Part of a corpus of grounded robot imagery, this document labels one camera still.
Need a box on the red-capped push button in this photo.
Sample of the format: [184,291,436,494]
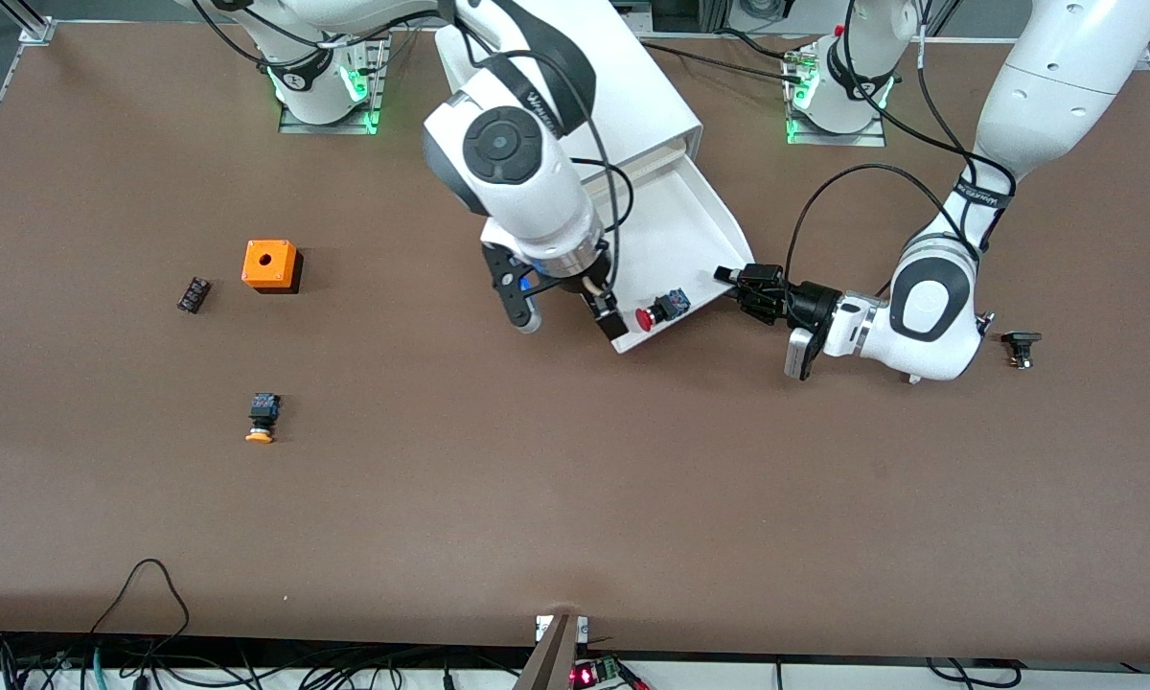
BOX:
[634,287,692,334]

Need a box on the white rectangular bin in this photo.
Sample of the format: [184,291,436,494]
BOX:
[575,144,760,356]

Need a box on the orange-capped push button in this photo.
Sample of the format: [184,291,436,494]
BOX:
[245,392,282,446]

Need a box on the orange box with hole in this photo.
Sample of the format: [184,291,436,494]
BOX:
[241,240,303,294]

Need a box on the circuit module with red light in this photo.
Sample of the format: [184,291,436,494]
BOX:
[572,656,626,689]

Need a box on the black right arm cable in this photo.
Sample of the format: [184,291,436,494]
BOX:
[192,0,635,288]

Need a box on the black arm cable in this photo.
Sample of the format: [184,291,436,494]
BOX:
[786,0,1017,288]
[192,0,635,288]

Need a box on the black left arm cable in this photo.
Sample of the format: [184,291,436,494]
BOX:
[786,0,1017,288]

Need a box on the small black switch part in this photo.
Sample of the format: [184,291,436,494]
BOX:
[1001,331,1044,371]

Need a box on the black cable on table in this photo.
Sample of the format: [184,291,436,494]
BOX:
[637,40,806,87]

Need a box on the black floor cable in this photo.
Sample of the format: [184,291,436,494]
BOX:
[925,656,1026,689]

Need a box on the black looped cable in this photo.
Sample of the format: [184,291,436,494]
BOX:
[89,559,193,662]

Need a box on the aluminium frame profile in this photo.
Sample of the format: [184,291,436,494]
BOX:
[0,0,56,44]

